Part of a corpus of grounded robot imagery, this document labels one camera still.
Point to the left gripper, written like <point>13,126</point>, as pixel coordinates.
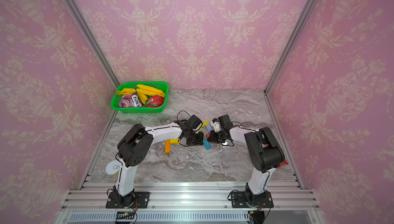
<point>199,141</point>

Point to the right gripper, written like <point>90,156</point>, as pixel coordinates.
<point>210,139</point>

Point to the light blue block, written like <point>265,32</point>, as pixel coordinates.
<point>209,128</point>

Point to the teal block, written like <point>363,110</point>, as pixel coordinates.
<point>206,143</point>

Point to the yellow block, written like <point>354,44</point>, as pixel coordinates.
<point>205,123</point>
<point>174,141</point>

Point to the orange block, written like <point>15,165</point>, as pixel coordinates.
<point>167,146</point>

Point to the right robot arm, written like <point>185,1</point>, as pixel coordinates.
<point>266,156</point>

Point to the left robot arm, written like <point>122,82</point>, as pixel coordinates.
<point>132,150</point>

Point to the red dragon fruit toy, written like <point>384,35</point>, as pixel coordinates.
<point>154,101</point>

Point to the green plastic basket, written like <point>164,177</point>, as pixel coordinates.
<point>163,86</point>

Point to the yellow banana bunch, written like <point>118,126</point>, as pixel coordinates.
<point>143,92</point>

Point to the red snack bag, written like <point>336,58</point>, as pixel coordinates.
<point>284,163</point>

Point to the purple snack packet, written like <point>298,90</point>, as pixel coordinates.
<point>130,101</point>

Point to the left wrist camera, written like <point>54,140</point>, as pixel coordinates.
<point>193,123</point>

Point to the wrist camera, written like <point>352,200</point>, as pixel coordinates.
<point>221,123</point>
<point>193,123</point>

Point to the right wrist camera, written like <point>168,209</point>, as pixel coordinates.
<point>221,123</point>

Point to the aluminium mounting rail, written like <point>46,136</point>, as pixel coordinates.
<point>188,203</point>

